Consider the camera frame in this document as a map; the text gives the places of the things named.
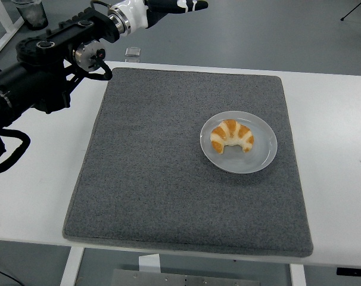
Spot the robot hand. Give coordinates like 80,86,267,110
111,0,209,30

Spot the orange and white croissant bread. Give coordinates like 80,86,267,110
210,119,255,155

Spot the grey round plate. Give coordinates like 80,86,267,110
200,110,279,175

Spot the metal floor socket cover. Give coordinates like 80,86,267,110
124,46,142,58

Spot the black mesh waste bin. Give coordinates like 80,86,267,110
12,0,49,30

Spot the grey felt mat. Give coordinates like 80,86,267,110
63,67,315,257

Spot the black tripod leg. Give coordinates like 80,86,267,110
340,0,361,21

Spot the white table leg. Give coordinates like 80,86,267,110
289,263,307,286
60,247,85,286

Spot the black table control panel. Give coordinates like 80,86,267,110
337,267,361,276

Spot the white desk frame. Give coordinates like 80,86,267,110
0,0,25,59

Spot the white table bracket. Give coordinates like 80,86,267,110
138,253,161,273

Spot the black floor cable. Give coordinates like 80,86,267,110
0,266,19,286

